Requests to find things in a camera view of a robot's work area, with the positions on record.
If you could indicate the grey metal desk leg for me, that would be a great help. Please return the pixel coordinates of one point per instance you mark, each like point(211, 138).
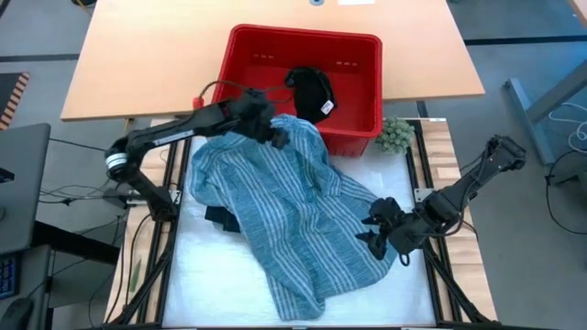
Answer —
point(541, 110)

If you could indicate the white paper label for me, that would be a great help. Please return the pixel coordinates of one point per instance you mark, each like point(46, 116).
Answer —
point(355, 2)

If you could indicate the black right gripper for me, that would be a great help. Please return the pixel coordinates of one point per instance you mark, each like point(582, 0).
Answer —
point(403, 224)

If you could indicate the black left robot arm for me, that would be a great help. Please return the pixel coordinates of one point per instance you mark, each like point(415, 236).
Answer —
point(160, 135)

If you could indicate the blue striped garment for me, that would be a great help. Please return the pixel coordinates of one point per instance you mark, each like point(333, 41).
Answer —
point(284, 206)

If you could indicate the black trousers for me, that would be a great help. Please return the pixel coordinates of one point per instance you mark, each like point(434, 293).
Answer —
point(220, 220)

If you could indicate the red ribbed plastic bin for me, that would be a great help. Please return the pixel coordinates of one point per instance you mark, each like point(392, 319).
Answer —
point(257, 73)

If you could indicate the silver metal bracket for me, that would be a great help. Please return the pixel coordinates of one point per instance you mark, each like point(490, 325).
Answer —
point(423, 194)

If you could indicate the white handwritten paper tag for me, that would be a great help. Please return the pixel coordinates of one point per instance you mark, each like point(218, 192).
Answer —
point(327, 107)

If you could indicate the grey side table top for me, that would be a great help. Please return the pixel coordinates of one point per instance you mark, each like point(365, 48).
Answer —
point(23, 183)

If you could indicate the white plastic table cover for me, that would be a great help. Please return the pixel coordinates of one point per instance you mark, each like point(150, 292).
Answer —
point(206, 284)

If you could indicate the backlit keyboard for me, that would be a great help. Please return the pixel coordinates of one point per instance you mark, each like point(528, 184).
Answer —
point(7, 275)

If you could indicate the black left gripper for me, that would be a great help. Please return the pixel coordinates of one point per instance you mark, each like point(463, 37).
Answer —
point(254, 114)

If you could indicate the grey office desk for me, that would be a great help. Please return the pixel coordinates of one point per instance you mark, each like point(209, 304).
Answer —
point(36, 284)

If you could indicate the green pen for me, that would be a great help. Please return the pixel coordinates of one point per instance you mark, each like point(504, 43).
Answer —
point(136, 275)

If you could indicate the black aluminium rig frame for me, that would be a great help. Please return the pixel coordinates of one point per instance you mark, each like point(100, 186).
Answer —
point(440, 298)

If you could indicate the light wooden desk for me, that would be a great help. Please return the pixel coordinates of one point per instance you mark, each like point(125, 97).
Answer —
point(137, 55)

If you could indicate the black garment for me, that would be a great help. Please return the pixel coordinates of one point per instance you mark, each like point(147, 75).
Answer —
point(307, 91)

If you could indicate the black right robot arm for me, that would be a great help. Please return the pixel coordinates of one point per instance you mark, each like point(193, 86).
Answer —
point(477, 179)

